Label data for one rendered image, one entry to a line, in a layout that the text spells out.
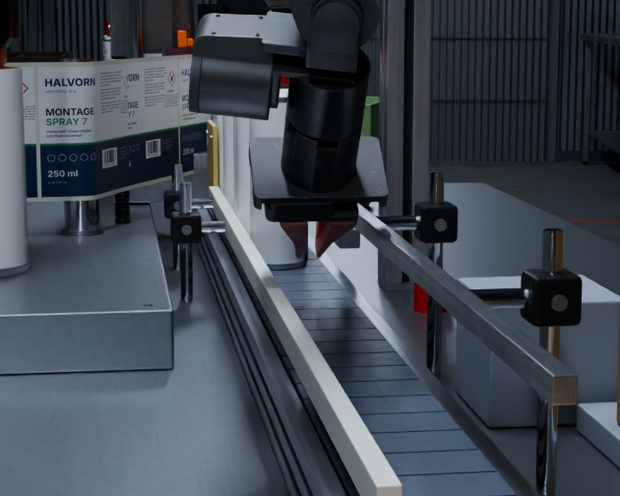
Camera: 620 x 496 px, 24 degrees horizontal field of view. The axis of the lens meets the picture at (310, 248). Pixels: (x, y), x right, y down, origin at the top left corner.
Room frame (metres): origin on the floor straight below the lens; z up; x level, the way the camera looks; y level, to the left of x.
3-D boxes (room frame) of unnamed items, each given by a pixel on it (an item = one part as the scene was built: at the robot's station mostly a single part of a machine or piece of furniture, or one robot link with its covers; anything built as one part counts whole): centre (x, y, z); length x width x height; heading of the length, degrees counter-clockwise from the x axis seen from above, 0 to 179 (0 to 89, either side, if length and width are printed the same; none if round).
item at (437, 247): (1.11, -0.08, 0.91); 0.07 x 0.03 x 0.17; 98
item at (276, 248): (1.34, 0.03, 0.98); 0.05 x 0.05 x 0.20
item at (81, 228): (1.54, 0.25, 0.97); 0.05 x 0.05 x 0.19
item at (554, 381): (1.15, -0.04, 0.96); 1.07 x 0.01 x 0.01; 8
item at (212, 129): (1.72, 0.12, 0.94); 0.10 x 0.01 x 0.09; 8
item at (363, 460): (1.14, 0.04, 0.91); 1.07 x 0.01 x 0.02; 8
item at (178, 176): (1.59, 0.13, 0.89); 0.06 x 0.03 x 0.12; 98
